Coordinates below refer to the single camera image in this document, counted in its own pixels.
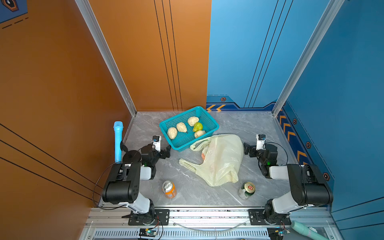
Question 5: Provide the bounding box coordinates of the cream plastic bag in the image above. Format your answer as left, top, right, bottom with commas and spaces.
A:
179, 134, 244, 187

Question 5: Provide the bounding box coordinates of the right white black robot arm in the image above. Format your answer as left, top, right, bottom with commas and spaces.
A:
243, 143, 334, 225

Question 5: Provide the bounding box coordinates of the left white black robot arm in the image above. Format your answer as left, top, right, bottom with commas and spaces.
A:
102, 143, 171, 225

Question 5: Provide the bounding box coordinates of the black round microphone stand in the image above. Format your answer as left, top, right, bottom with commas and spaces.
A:
120, 142, 141, 164

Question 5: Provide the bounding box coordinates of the orange soda can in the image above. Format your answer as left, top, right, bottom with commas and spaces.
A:
162, 181, 177, 199

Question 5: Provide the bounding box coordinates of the teal plastic basket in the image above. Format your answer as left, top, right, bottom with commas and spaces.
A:
159, 106, 219, 152

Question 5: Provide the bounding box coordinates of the green beer can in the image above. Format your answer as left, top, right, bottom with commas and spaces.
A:
238, 182, 256, 200

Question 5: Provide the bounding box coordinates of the light blue microphone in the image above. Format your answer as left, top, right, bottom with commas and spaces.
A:
114, 121, 124, 163

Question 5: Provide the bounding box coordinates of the green pear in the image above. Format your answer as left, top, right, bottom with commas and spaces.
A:
193, 122, 204, 132

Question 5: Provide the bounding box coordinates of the small green circuit board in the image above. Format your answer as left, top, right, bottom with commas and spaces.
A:
139, 228, 158, 239

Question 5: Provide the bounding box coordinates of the right small circuit board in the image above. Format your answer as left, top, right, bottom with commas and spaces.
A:
267, 228, 291, 240

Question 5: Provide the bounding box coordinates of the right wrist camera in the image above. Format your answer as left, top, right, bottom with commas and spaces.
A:
256, 134, 266, 151

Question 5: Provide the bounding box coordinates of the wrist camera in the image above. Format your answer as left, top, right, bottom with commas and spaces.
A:
152, 136, 162, 152
256, 134, 266, 151

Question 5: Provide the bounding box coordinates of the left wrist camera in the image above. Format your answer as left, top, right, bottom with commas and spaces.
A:
152, 136, 162, 152

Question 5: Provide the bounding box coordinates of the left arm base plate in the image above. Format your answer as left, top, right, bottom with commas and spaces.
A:
128, 209, 170, 226

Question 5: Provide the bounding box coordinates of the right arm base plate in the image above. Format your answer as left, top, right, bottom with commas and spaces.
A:
248, 209, 292, 226

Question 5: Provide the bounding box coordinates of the aluminium front rail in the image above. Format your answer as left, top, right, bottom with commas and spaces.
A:
79, 206, 343, 240

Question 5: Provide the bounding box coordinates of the mint green handle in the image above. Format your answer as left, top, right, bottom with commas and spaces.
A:
291, 221, 328, 240

